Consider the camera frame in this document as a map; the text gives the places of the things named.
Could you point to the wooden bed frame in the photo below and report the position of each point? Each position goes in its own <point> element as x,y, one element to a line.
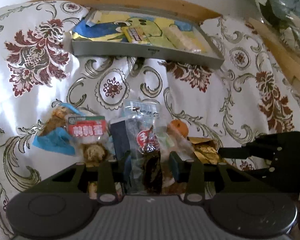
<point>288,60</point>

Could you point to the blue edged clear snack bag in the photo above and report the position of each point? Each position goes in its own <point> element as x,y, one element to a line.
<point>54,136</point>

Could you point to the red quail egg pack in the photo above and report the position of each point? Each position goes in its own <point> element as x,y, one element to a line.
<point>90,134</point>

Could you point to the clear dark snack bag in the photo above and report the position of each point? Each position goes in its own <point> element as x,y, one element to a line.
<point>145,132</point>

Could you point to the orange tangerine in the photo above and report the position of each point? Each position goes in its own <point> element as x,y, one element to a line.
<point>180,127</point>

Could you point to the rice cracker pack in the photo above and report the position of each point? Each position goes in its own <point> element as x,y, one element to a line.
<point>179,40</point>

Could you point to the grey metal tray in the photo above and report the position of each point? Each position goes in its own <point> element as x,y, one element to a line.
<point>212,59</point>

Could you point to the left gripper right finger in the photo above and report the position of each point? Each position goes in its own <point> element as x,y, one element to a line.
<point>190,172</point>

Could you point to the yellow green candy pack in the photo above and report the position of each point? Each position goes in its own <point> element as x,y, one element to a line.
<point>135,35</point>

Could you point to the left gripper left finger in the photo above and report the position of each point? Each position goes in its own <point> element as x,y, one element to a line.
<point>113,177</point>

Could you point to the floral white bed cover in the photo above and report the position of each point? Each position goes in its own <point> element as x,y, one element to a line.
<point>247,97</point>

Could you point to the gold foil snack packet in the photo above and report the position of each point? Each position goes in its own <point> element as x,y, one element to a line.
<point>205,150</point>

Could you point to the frog drawing paper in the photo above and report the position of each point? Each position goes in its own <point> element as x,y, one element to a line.
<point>105,26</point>

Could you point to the dark blue snack packet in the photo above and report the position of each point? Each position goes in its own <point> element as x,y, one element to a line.
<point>120,140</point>

